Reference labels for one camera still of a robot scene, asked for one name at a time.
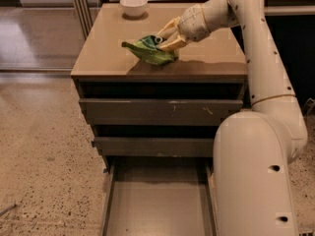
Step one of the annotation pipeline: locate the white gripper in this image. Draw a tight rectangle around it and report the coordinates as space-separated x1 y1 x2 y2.
157 4 210 52

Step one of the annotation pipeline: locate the green rice chip bag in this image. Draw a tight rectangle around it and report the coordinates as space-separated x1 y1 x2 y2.
121 35 178 65

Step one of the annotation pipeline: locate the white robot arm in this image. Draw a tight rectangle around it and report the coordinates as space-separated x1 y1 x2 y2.
158 0 308 236

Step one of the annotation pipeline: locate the grey three-drawer cabinet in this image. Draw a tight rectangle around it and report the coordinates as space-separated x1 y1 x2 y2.
71 3 247 165

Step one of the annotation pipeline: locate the top grey drawer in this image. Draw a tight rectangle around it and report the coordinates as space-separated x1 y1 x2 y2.
79 98 243 126

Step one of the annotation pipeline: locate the middle grey drawer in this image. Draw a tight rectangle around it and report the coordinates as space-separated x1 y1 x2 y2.
93 137 214 157

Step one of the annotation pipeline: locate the open bottom grey drawer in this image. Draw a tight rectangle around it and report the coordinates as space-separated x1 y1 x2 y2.
100 157 219 236

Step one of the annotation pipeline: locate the white ceramic bowl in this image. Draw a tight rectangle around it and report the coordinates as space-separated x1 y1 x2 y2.
120 0 148 18

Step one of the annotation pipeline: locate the small dark floor device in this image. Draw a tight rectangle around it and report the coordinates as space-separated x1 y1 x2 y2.
303 98 315 115

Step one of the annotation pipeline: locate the grey floor rod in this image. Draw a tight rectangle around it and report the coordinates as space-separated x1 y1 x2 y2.
0 204 16 216

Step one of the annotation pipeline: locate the metal window frame post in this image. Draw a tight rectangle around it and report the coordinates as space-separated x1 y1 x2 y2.
73 0 93 38

